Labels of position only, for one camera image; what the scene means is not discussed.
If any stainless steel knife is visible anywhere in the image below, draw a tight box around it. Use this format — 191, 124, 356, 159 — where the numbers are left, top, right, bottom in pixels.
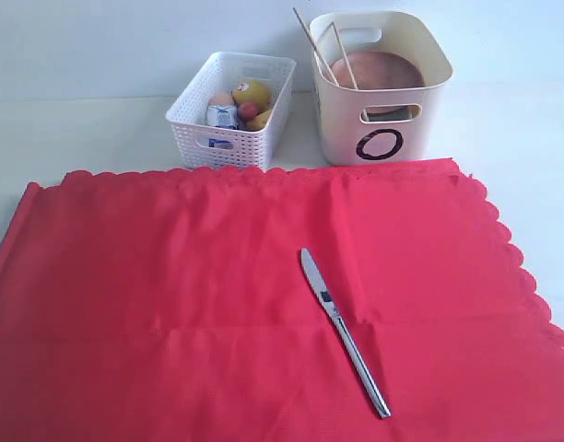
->
300, 248, 392, 419

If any yellow cheese wedge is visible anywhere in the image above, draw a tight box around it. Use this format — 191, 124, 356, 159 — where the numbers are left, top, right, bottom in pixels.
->
245, 109, 272, 132

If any red strawberry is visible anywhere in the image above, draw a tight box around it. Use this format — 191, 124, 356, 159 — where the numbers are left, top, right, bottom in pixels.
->
237, 101, 261, 122

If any blue white milk carton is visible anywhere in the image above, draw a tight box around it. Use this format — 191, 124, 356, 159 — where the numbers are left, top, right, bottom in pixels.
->
206, 104, 240, 150

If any yellow lemon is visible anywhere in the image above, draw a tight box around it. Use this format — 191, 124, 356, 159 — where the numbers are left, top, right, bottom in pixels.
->
232, 79, 271, 111

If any brown egg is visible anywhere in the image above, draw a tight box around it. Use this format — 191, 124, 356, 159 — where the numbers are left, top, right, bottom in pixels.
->
208, 91, 235, 106

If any red scalloped table cloth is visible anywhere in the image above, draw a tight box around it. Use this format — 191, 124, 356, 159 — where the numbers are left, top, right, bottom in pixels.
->
0, 159, 564, 441

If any brown wooden plate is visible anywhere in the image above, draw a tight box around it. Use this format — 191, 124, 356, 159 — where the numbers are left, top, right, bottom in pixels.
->
331, 51, 425, 91

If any wooden chopstick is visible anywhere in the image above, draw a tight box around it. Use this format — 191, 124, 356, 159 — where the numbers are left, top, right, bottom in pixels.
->
331, 22, 359, 90
292, 6, 340, 87

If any white perforated plastic basket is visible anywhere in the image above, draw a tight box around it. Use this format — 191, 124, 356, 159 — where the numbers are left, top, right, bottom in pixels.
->
166, 52, 296, 169

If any cream plastic bin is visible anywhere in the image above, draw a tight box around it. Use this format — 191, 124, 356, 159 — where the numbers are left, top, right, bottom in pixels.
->
310, 11, 453, 166

